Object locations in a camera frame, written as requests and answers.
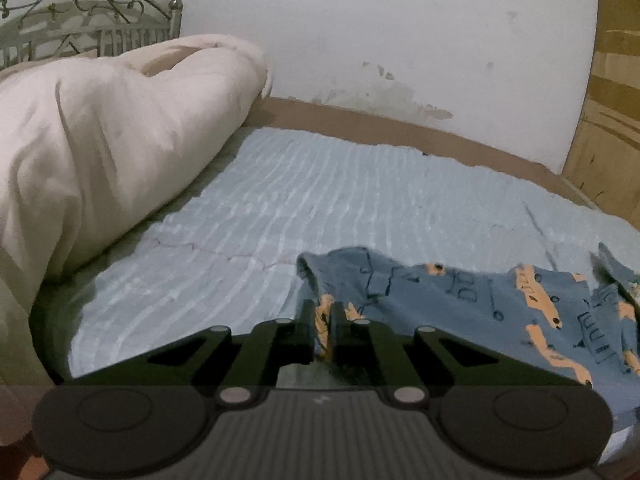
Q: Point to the cream duvet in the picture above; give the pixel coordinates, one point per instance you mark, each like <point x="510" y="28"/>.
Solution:
<point x="100" y="150"/>

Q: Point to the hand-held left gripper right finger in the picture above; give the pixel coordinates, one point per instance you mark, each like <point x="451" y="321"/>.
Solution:
<point x="339" y="332"/>

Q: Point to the metal bed headboard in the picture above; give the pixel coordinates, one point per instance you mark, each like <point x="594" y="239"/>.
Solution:
<point x="75" y="20"/>

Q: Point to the light blue bed sheet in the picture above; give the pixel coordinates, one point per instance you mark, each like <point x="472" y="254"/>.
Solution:
<point x="310" y="200"/>

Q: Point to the brown mattress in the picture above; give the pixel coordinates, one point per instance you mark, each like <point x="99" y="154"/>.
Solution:
<point x="400" y="132"/>

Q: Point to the wooden wardrobe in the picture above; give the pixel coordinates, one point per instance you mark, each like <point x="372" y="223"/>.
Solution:
<point x="612" y="110"/>

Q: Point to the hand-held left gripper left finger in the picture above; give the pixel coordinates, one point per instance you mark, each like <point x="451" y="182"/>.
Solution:
<point x="308" y="332"/>

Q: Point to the blue printed pants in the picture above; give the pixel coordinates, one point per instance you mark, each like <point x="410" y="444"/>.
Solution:
<point x="450" y="305"/>

